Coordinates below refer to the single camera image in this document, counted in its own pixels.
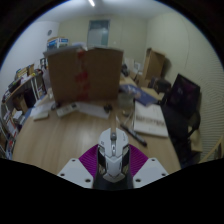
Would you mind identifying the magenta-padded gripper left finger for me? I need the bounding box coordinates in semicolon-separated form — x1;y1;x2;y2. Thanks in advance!
56;143;101;190

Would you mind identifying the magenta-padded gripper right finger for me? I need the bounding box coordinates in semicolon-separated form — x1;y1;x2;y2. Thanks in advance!
127;143;170;189

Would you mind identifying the white computer mouse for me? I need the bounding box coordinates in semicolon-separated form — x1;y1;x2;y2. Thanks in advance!
96;127;130;183

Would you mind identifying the black pen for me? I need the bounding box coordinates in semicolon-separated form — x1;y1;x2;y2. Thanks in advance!
119;123;148;147

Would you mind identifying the black office chair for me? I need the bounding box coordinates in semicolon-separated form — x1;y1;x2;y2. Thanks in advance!
161;104;203;164

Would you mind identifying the open white notebook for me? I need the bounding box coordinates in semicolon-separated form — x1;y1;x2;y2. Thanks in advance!
133;100;170;138

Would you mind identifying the white calculator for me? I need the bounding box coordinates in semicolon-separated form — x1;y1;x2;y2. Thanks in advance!
55;102;80;118

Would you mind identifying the white paper sheet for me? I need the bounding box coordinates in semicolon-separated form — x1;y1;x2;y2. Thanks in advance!
77;101;111;120

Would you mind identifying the blue folder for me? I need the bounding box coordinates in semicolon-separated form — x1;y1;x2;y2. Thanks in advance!
119;83;161;106

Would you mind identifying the dark flat monitor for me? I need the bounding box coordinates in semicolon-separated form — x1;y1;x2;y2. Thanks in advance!
165;73;202;118

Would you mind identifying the long wooden side desk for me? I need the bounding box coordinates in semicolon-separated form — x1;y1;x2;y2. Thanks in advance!
3;69;48;111

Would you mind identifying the large brown cardboard box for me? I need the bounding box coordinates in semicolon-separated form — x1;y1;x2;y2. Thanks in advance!
46;46;125;104

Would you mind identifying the tall flat cardboard box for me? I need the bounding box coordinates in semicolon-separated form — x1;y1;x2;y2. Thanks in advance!
142;48;166;88

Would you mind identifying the blue glass display cabinet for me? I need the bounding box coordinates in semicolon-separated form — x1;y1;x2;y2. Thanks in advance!
46;36;70;51

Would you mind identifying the grey door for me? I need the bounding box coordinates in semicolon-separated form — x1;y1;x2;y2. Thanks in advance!
87;19;111;48

